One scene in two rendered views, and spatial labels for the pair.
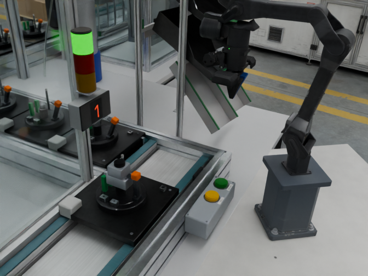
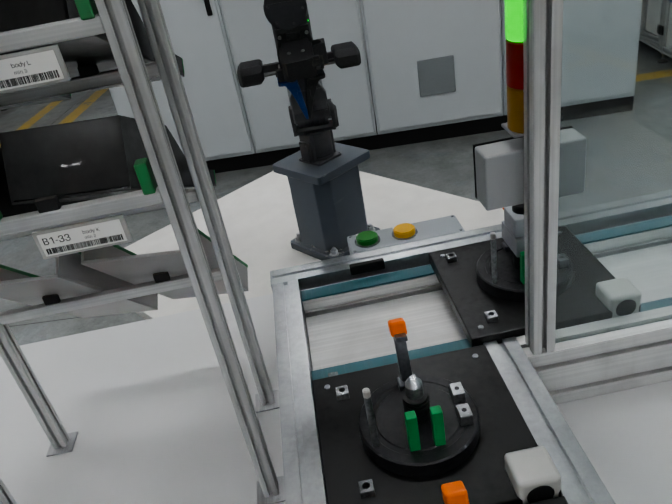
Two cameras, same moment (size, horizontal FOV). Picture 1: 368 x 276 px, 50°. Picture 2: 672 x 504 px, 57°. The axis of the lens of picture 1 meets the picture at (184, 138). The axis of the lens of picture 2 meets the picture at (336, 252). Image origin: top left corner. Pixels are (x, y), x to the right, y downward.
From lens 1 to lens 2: 163 cm
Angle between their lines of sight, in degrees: 94
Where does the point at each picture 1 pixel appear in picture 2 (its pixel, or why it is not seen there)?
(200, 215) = (448, 223)
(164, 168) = (369, 337)
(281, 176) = (351, 156)
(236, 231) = not seen: hidden behind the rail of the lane
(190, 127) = (129, 455)
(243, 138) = (133, 359)
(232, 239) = not seen: hidden behind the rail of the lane
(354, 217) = (274, 215)
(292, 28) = not seen: outside the picture
